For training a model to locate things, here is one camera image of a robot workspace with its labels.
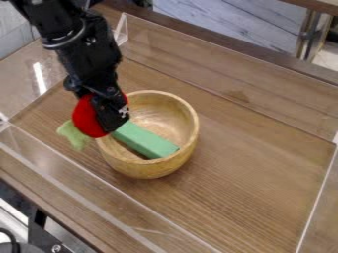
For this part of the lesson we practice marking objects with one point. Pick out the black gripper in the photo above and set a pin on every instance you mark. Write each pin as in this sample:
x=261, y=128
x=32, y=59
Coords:
x=90, y=55

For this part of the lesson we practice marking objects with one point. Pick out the red plush fruit green leaf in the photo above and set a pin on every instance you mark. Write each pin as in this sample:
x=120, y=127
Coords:
x=82, y=128

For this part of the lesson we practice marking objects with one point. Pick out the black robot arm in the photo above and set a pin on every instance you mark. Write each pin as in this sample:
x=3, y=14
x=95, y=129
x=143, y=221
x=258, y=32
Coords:
x=55, y=17

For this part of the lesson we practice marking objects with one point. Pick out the wooden bowl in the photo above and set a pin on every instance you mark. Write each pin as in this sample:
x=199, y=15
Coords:
x=165, y=114

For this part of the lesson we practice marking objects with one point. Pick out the green rectangular block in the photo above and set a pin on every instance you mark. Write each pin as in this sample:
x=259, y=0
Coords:
x=143, y=141

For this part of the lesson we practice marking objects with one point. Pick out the metal table leg background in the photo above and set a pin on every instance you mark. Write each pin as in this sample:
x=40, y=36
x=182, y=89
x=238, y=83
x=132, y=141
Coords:
x=313, y=34

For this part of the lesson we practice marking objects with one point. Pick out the clear acrylic corner bracket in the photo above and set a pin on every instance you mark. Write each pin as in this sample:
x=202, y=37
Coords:
x=120, y=32

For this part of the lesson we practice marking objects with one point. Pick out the black table frame bracket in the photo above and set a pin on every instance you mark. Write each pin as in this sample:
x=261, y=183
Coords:
x=38, y=235

